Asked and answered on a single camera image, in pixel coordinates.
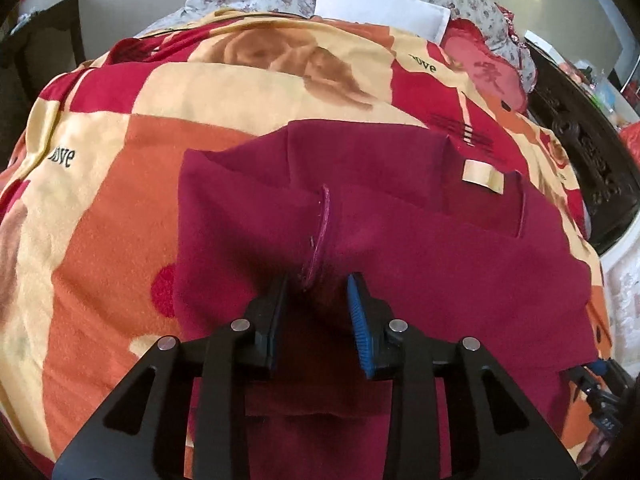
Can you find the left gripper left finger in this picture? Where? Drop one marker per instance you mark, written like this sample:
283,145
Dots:
180,395

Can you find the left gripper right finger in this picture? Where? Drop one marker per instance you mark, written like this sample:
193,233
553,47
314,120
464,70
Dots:
453,397

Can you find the maroon fleece garment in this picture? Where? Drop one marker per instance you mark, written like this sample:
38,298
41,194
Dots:
316,201

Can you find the white embroidered upholstered chair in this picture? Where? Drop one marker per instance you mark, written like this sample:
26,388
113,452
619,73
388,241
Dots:
621,284

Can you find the dark carved wooden headboard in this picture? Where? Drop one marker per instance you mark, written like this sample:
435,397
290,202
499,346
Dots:
607,175

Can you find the orange red patterned blanket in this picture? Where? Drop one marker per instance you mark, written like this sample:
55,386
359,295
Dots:
89,203

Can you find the red heart cushion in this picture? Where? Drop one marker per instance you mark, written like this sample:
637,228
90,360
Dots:
465,46

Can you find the dark wooden side table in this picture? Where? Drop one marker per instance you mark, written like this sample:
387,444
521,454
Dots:
48,43

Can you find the white pillow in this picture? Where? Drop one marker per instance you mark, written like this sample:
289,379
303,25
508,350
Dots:
421,18

